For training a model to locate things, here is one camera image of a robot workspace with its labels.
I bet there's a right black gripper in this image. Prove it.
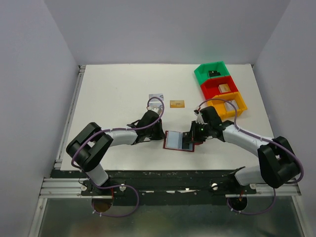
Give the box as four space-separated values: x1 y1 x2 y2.
185 120 212 143

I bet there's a red leather card holder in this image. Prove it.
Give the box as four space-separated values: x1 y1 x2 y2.
163 131 195 152

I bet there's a white VIP card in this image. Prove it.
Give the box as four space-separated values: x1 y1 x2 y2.
147 103 163 113
149 93 164 101

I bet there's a gold credit card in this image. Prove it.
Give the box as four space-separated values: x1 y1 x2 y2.
169 100 185 108

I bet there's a black credit card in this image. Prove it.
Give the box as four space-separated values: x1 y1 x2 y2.
181 132 194 152

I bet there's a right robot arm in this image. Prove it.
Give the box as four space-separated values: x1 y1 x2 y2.
182 106 300 194

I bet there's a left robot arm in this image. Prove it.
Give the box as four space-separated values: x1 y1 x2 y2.
66 109 165 195

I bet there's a yellow plastic bin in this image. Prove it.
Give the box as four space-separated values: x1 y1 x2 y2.
207 92 247 120

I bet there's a white box in yellow bin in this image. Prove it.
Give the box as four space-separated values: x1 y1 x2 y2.
224 100 239 112

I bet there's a red plastic bin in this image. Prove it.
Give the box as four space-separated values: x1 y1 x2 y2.
200 76 238 99

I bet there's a tan box in red bin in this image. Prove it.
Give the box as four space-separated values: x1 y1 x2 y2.
218 84 231 93

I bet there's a green plastic bin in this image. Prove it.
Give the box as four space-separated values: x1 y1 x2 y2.
194 61 230 85

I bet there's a black item in green bin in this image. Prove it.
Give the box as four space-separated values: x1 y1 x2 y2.
208 71 221 78

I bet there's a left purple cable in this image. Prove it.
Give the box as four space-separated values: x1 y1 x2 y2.
71 96 165 218

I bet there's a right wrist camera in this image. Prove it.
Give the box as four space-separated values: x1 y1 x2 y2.
194 107 204 124

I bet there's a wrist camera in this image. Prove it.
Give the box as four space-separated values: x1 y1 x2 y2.
147 104 162 116
194 107 204 124

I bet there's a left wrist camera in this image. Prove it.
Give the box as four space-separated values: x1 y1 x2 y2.
147 104 162 116

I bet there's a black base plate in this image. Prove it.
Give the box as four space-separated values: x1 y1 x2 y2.
50 170 256 206

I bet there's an aluminium left side rail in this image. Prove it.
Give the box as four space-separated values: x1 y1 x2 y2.
53 65 86 170

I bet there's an aluminium rail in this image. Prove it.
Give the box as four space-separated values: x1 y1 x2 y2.
53 65 86 170
39 178 302 198

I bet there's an aluminium front rail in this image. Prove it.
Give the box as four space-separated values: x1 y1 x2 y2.
39 178 302 198

